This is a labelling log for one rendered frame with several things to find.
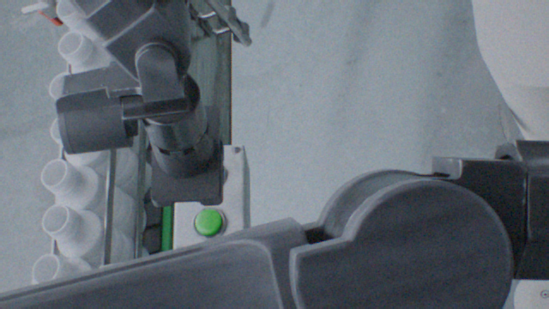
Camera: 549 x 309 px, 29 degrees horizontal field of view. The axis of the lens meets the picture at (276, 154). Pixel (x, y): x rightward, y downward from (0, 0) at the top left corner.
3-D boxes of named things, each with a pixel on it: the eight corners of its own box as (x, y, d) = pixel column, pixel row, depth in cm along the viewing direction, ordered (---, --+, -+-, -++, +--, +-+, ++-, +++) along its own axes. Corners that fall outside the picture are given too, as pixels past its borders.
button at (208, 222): (196, 214, 118) (195, 208, 117) (223, 212, 118) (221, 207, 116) (196, 238, 116) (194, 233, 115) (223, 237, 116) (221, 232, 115)
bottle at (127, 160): (115, 169, 140) (41, 113, 127) (154, 155, 139) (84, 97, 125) (117, 209, 137) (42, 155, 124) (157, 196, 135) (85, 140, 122)
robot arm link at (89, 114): (173, 44, 86) (175, -4, 93) (31, 62, 86) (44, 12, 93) (196, 163, 92) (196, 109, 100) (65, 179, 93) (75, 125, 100)
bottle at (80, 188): (158, 219, 134) (85, 165, 121) (127, 256, 133) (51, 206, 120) (130, 195, 137) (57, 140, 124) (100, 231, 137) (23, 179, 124)
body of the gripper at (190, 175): (153, 209, 101) (139, 175, 95) (157, 118, 106) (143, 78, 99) (220, 206, 101) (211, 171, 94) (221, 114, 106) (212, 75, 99)
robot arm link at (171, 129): (201, 114, 90) (196, 58, 93) (121, 124, 90) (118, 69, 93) (211, 152, 96) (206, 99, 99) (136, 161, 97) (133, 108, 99)
